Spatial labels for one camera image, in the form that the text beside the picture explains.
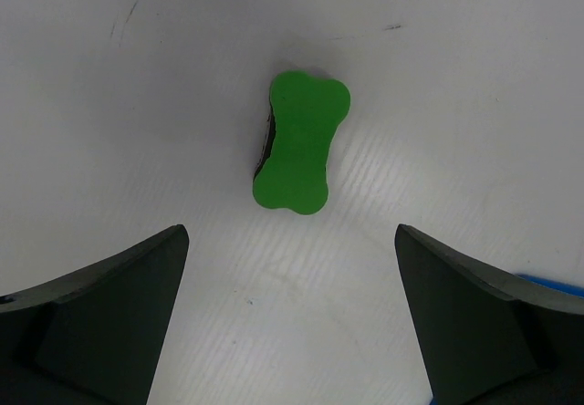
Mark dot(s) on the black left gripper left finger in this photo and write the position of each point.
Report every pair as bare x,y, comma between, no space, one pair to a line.
93,336

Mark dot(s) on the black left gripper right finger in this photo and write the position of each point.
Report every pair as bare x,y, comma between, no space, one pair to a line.
488,336

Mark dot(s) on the blue-framed small whiteboard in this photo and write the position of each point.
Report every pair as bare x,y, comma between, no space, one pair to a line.
556,284

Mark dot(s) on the green bone-shaped eraser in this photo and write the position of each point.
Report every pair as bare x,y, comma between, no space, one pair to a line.
306,112

